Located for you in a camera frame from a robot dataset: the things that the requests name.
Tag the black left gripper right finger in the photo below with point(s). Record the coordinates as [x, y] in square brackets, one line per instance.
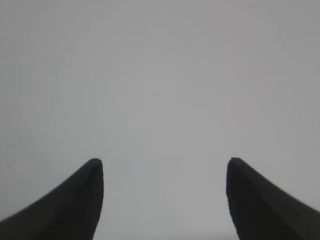
[262, 211]

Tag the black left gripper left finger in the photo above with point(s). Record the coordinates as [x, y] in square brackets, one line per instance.
[71, 211]

